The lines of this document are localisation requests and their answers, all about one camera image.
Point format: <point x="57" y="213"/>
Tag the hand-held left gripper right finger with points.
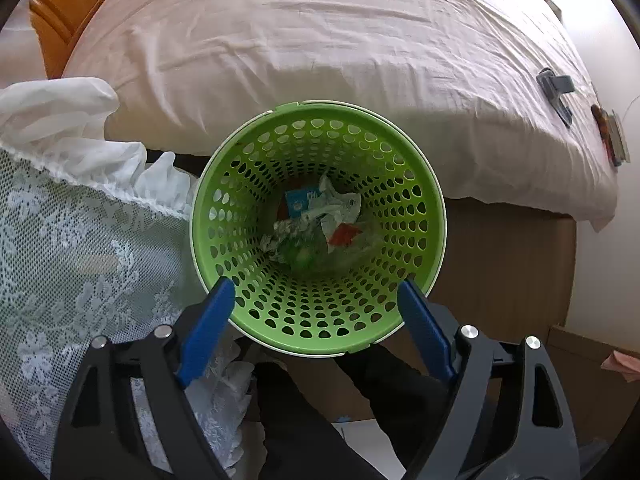
<point x="425" y="330"/>

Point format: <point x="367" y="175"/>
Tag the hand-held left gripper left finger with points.
<point x="205" y="335"/>

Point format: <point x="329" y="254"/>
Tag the green perforated plastic basket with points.
<point x="320" y="300"/>

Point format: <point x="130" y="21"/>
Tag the printed white paper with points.
<point x="280" y="237"/>

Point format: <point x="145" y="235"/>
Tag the green wrapper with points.
<point x="300" y="255"/>

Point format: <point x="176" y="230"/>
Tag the red wrapper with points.
<point x="342" y="236"/>

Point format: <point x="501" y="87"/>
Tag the white plastic bag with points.
<point x="335" y="207"/>

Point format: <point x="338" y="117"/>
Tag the blue and white wrapper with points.
<point x="300" y="202"/>

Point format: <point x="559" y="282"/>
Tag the white paper sheet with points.
<point x="357" y="435"/>

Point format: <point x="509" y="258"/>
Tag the person's dark clothing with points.
<point x="310" y="430"/>

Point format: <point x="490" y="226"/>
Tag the white lace tablecloth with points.
<point x="75" y="240"/>

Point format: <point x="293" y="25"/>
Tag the pink paper scrap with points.
<point x="620" y="362"/>

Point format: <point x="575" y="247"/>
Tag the grey plastic clip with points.
<point x="555" y="87"/>

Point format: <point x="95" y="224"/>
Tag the pale pink bed sheet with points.
<point x="325" y="60"/>

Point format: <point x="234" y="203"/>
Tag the wooden headboard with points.
<point x="70" y="15"/>

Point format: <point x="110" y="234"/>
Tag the wooden bed frame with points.
<point x="500" y="270"/>

